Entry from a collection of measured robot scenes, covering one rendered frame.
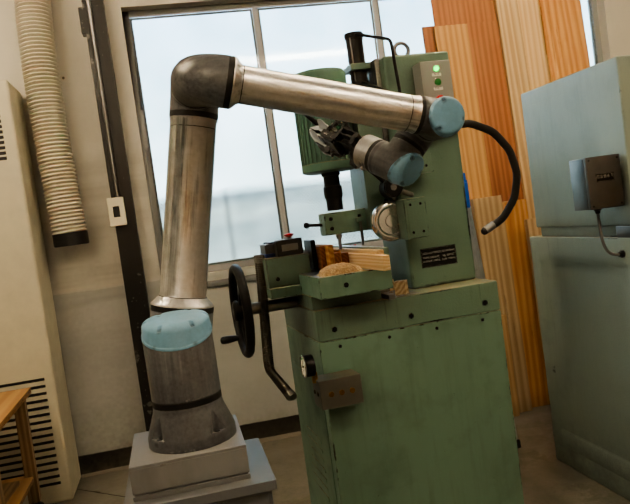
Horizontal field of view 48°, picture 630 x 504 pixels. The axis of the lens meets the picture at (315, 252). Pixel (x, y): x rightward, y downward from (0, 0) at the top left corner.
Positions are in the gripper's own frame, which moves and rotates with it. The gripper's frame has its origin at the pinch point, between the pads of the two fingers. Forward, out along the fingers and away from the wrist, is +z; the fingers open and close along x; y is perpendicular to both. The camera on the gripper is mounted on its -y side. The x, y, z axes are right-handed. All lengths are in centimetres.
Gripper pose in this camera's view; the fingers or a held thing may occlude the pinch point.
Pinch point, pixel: (314, 131)
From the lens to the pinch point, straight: 204.2
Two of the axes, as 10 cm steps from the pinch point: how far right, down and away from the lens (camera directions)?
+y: -4.2, -4.6, -7.8
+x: -6.0, 7.9, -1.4
